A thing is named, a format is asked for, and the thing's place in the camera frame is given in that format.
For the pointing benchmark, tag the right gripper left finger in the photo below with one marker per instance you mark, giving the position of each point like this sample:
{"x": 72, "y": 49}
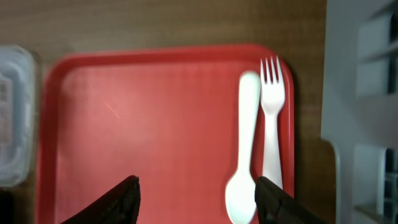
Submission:
{"x": 120, "y": 205}

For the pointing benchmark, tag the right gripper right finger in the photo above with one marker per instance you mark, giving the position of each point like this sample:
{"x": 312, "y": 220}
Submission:
{"x": 276, "y": 206}

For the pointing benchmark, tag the white plastic spoon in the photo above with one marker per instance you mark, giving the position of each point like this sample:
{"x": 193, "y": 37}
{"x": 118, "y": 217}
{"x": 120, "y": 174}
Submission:
{"x": 240, "y": 189}

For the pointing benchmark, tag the white plastic fork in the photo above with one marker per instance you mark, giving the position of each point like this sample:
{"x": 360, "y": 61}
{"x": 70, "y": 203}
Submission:
{"x": 272, "y": 101}

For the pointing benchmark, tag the grey dishwasher rack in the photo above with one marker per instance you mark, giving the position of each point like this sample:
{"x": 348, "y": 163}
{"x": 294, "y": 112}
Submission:
{"x": 359, "y": 109}

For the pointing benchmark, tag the clear plastic waste bin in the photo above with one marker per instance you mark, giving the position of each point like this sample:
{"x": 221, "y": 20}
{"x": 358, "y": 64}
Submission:
{"x": 18, "y": 100}

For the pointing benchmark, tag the red serving tray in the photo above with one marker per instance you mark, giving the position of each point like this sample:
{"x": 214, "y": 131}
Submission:
{"x": 167, "y": 116}

